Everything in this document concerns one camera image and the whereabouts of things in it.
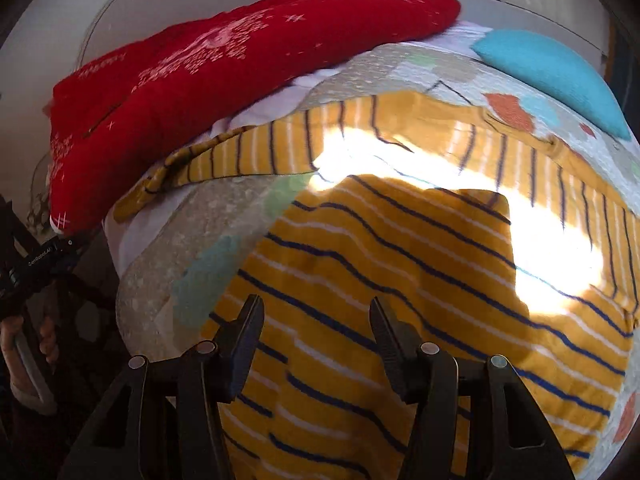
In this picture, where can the turquoise knit pillow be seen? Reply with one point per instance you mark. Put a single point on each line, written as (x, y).
(557, 70)

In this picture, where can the red snowflake pillow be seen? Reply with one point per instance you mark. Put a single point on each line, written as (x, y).
(118, 115)

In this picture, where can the yellow striped knit sweater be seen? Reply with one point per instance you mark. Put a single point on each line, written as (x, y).
(483, 238)

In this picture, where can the patchwork quilted bedspread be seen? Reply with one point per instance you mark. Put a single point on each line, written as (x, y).
(167, 251)

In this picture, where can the person's left hand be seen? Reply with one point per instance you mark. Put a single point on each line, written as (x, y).
(22, 384)

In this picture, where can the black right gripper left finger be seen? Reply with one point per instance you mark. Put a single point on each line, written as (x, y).
(160, 420)

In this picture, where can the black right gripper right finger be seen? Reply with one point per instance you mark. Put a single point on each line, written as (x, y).
(509, 437)

